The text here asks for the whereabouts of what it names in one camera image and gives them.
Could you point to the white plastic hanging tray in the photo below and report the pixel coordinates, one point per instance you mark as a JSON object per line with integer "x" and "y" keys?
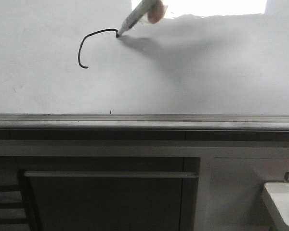
{"x": 276, "y": 199}

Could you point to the white whiteboard with grey frame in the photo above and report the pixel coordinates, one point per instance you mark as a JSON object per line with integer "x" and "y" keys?
{"x": 209, "y": 64}

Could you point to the dark cabinet with metal bar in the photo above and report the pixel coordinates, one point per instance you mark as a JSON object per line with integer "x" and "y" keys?
{"x": 98, "y": 193}

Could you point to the white whiteboard marker black tip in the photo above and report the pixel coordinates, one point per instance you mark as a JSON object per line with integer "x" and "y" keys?
{"x": 137, "y": 13}

